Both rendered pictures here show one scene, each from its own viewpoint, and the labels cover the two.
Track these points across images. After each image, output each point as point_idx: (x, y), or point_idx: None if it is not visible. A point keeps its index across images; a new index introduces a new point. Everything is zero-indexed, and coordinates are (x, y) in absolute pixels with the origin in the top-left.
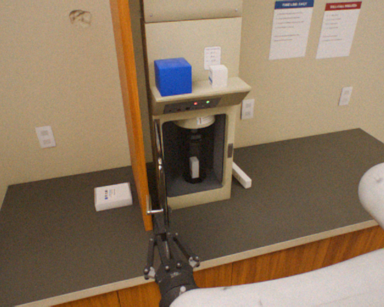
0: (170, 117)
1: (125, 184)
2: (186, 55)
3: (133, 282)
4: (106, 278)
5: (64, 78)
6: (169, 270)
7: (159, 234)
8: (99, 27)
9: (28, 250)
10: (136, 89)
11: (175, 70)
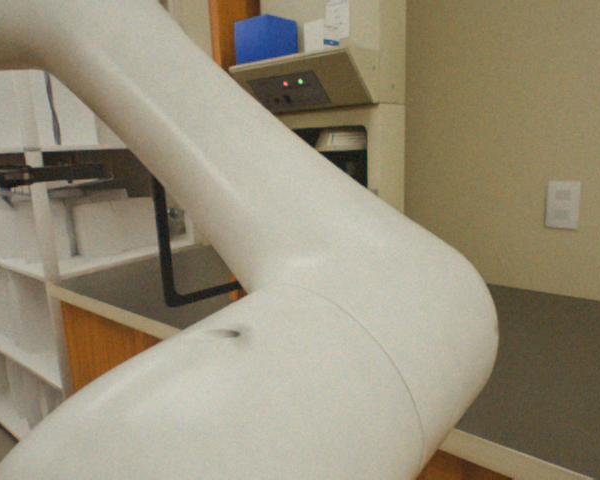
0: (286, 124)
1: None
2: (303, 18)
3: (144, 324)
4: (133, 307)
5: None
6: None
7: (62, 164)
8: None
9: (142, 273)
10: (219, 57)
11: (248, 23)
